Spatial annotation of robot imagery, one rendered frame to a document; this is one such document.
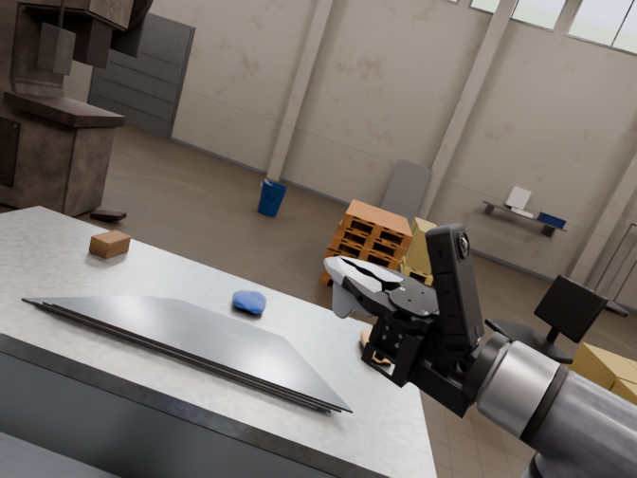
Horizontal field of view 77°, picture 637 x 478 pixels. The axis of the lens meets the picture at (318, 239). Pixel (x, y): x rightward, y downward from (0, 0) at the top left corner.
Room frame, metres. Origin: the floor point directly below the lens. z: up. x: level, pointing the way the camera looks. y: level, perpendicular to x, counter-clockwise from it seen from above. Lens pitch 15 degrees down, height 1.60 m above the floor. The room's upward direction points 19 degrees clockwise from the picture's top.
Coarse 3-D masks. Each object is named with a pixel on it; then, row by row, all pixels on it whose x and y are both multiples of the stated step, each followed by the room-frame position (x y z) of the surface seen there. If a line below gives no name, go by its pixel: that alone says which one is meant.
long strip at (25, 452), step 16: (0, 432) 0.60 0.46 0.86; (0, 448) 0.57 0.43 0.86; (16, 448) 0.58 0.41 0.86; (32, 448) 0.59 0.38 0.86; (0, 464) 0.55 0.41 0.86; (16, 464) 0.56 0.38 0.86; (32, 464) 0.57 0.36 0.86; (48, 464) 0.58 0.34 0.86; (64, 464) 0.59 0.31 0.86; (80, 464) 0.60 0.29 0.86
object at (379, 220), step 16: (352, 208) 4.54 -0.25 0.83; (368, 208) 4.93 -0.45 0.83; (352, 224) 4.36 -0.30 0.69; (368, 224) 4.12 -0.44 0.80; (384, 224) 4.24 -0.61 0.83; (400, 224) 4.58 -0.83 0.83; (336, 240) 4.12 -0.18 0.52; (352, 240) 4.22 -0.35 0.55; (368, 240) 4.11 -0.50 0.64; (384, 240) 4.12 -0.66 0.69; (400, 240) 4.29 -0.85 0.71; (336, 256) 4.37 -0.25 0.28; (352, 256) 4.20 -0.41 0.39; (368, 256) 4.32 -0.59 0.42; (384, 256) 4.06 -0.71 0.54; (400, 256) 4.07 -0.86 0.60
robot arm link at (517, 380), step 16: (512, 352) 0.33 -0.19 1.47; (528, 352) 0.33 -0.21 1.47; (496, 368) 0.32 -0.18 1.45; (512, 368) 0.32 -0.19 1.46; (528, 368) 0.31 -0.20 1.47; (544, 368) 0.32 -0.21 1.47; (496, 384) 0.31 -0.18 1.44; (512, 384) 0.31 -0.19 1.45; (528, 384) 0.30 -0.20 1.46; (544, 384) 0.30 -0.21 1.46; (480, 400) 0.32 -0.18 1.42; (496, 400) 0.31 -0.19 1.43; (512, 400) 0.30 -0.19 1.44; (528, 400) 0.30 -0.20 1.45; (496, 416) 0.31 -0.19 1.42; (512, 416) 0.30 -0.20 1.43; (528, 416) 0.29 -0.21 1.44; (512, 432) 0.31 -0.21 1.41
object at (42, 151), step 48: (0, 0) 3.32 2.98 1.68; (48, 0) 3.35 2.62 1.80; (96, 0) 3.47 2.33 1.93; (144, 0) 4.21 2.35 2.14; (0, 48) 3.32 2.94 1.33; (48, 48) 3.14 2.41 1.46; (96, 48) 3.67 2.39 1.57; (0, 96) 3.33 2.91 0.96; (48, 96) 3.77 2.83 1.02; (0, 144) 3.32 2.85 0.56; (48, 144) 3.36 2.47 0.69; (96, 144) 3.75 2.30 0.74; (0, 192) 3.33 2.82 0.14; (48, 192) 3.37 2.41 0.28; (96, 192) 3.91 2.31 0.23
